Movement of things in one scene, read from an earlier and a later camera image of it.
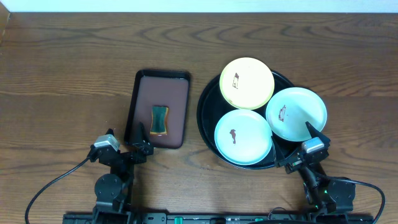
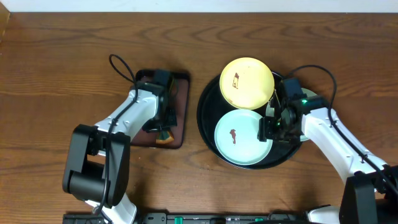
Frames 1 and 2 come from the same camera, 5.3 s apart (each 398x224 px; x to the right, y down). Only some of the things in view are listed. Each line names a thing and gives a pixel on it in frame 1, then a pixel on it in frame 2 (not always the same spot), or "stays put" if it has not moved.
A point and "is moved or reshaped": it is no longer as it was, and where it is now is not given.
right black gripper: [293, 165] → [265, 132]
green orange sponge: [159, 122] is moved or reshaped
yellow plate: [247, 83] stays put
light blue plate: [243, 137] stays put
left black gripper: [123, 156] → [165, 123]
